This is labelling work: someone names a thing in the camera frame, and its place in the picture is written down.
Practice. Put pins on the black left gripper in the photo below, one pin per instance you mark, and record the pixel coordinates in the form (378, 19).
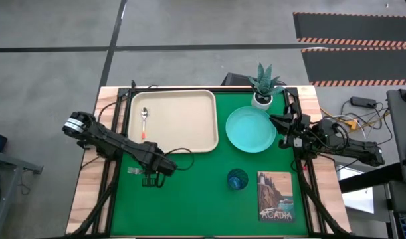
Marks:
(159, 162)

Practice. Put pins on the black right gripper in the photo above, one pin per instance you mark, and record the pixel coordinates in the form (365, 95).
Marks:
(297, 132)

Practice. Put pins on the teal plate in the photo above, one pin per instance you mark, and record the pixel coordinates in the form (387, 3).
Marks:
(249, 131)

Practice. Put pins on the blue glass cup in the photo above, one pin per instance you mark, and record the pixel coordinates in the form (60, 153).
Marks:
(237, 179)

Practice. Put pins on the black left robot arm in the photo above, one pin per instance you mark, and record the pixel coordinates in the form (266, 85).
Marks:
(106, 136)

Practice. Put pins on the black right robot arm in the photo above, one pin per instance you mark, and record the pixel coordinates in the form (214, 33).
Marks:
(349, 147)

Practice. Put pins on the beige plastic tray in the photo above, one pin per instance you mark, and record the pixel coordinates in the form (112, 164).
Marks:
(182, 123)

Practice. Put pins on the succulent in white pot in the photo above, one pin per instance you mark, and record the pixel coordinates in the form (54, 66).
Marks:
(264, 86)

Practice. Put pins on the green table mat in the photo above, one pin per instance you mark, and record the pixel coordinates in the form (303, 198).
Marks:
(206, 199)

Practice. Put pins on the black box behind table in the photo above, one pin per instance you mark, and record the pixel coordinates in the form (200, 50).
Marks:
(236, 79)

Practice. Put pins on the Acadia lighthouse picture board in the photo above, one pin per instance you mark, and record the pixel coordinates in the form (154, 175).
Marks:
(275, 199)

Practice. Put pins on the black power adapter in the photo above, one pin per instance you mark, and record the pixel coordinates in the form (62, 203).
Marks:
(363, 101)

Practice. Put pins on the black floor mat orange stripes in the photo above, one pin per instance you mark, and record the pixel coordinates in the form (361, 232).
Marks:
(355, 66)
(355, 26)

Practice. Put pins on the white sheet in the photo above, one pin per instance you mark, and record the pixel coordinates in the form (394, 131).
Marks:
(355, 196)

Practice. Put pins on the dark grey cart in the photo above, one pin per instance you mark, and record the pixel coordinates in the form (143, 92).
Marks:
(402, 116)

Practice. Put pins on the grey metal desk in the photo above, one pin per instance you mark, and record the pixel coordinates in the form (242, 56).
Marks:
(10, 162)

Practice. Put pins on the black aluminium rig frame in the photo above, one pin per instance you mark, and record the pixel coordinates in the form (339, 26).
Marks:
(107, 196)

